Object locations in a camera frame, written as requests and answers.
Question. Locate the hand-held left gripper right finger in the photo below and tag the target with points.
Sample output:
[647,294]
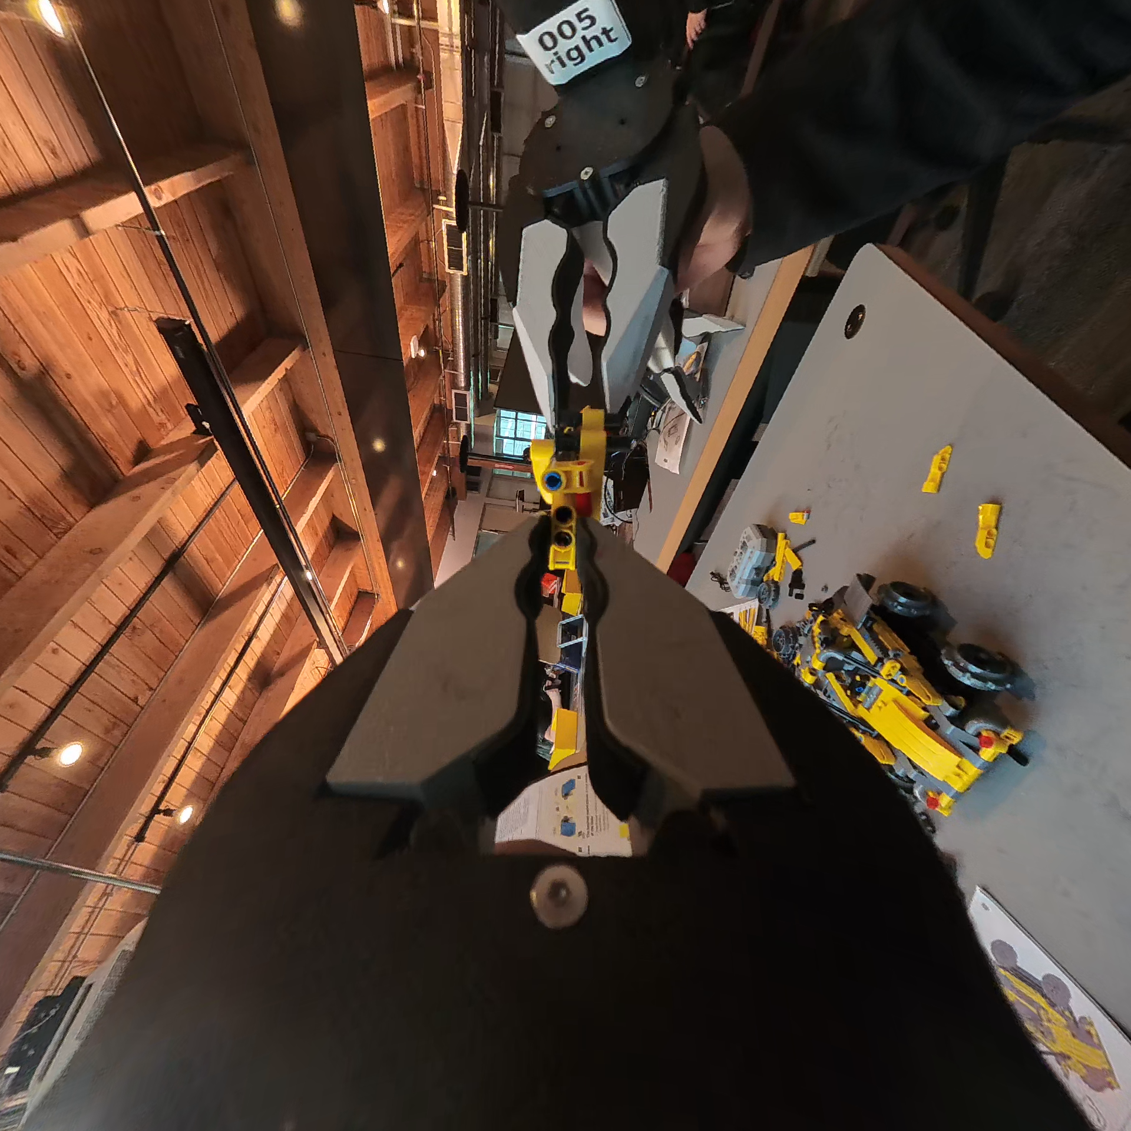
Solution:
[698,698]

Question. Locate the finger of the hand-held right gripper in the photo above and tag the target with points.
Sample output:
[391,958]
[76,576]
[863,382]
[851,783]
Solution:
[535,309]
[641,283]

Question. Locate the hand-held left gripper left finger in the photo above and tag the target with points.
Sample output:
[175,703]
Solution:
[424,698]

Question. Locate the yellow brick vehicle model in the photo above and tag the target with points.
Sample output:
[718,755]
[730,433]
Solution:
[884,707]

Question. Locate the small yellow brick assembly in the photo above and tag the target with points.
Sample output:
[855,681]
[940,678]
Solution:
[570,495]

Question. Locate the yellow curved panel brick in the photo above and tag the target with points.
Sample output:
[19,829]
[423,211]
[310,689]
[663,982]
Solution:
[987,528]

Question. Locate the person's right forearm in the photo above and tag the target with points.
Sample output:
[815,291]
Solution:
[884,115]

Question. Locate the person's right hand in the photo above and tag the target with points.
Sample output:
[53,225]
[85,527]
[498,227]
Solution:
[729,212]

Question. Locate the yellow storage bin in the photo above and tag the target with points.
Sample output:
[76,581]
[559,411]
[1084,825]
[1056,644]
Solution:
[562,743]

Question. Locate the grey battery box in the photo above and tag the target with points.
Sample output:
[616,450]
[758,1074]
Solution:
[756,566]

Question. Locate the white paper sheet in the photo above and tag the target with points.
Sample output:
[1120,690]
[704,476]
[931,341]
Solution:
[672,438]

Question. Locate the yellow long liftarm brick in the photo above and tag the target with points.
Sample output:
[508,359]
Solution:
[783,562]

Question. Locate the grey table with wood edge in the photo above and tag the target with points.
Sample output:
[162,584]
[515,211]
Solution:
[725,425]

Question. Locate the printed paper sheet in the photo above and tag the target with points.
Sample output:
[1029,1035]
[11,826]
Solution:
[566,814]

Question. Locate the small yellow connector piece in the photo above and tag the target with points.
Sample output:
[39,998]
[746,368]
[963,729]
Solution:
[936,469]

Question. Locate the instruction booklet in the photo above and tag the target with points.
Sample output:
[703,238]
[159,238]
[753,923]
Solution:
[1042,1016]

